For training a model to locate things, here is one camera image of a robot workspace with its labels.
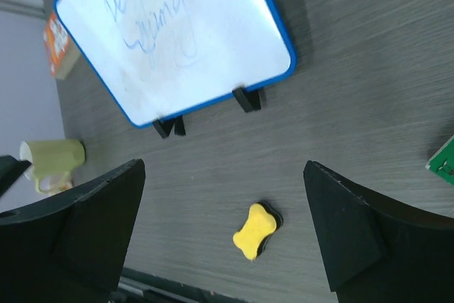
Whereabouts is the blue framed whiteboard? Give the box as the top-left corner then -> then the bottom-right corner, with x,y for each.
54,0 -> 297,128

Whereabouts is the black whiteboard stand foot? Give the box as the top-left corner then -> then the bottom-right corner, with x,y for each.
232,87 -> 261,113
153,116 -> 186,139

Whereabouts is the black left whiteboard stand foot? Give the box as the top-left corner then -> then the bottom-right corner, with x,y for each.
153,116 -> 186,139

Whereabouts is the light green mug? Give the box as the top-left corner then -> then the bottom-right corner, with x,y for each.
19,139 -> 85,195

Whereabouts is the black right whiteboard stand foot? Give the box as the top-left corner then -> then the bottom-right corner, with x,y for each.
232,87 -> 261,113

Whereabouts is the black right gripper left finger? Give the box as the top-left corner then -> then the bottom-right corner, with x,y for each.
1,159 -> 145,302

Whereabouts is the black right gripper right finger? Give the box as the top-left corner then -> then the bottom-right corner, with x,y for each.
304,161 -> 453,302

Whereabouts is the orange illustrated book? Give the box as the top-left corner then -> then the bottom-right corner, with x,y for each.
43,12 -> 81,80

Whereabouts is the green book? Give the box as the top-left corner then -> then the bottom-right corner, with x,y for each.
426,136 -> 454,185

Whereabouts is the yellow bone-shaped eraser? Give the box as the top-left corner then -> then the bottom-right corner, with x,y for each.
233,201 -> 284,262

